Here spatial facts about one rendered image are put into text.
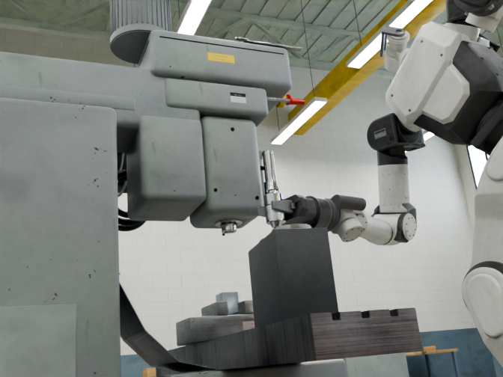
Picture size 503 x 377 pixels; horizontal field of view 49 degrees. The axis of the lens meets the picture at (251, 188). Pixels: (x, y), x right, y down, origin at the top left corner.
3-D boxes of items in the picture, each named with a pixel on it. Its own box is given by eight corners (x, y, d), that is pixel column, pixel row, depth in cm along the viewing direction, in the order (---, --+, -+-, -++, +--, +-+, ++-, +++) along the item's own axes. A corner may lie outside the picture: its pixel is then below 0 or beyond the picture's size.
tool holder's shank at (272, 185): (266, 194, 134) (260, 150, 137) (267, 197, 137) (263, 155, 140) (278, 191, 133) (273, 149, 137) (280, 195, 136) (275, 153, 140)
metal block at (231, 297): (232, 313, 173) (230, 294, 175) (239, 311, 168) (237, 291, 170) (216, 314, 171) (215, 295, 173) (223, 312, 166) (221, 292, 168)
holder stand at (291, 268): (303, 326, 132) (293, 244, 139) (340, 316, 112) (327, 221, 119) (254, 330, 129) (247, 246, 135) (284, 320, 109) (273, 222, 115)
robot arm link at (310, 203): (266, 199, 142) (301, 203, 149) (270, 236, 139) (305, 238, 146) (299, 184, 132) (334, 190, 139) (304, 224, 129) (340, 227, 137)
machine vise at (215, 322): (281, 338, 181) (277, 304, 185) (302, 334, 168) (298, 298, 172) (176, 345, 168) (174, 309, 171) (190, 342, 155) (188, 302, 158)
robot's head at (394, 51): (415, 71, 165) (397, 57, 171) (420, 41, 158) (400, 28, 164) (397, 78, 164) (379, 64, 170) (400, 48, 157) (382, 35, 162)
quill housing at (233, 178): (243, 230, 185) (235, 142, 194) (268, 213, 166) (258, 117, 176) (188, 230, 177) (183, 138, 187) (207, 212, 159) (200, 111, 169)
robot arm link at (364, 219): (316, 206, 150) (343, 218, 159) (331, 230, 144) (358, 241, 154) (334, 190, 148) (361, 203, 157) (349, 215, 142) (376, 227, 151)
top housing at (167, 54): (263, 122, 205) (260, 83, 210) (295, 88, 182) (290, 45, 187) (135, 111, 187) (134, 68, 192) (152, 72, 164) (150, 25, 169)
